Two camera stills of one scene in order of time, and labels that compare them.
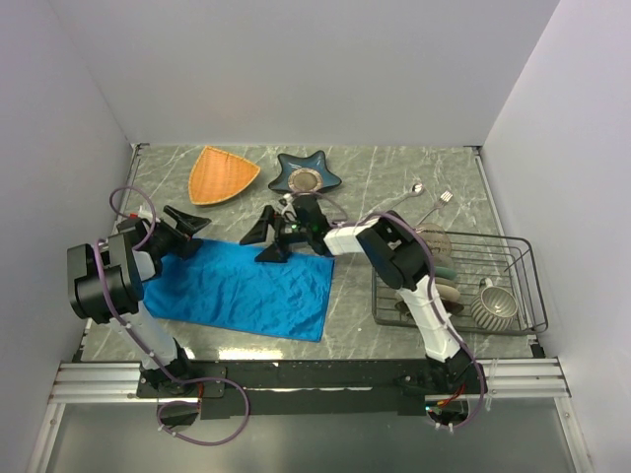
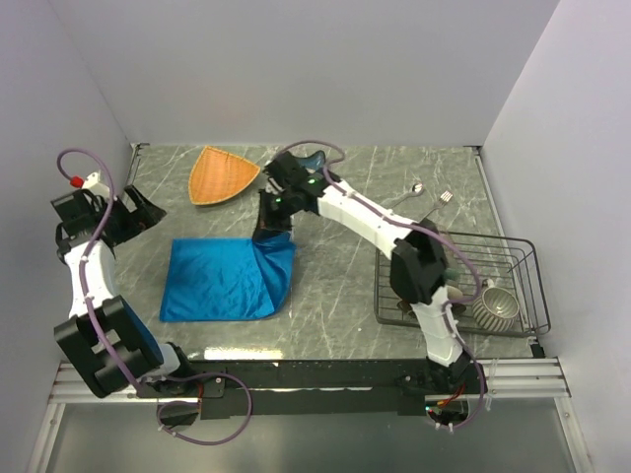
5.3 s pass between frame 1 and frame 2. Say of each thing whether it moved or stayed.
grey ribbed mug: stayed
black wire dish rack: stayed
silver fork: stayed
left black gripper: moved
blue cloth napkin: moved
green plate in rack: stayed
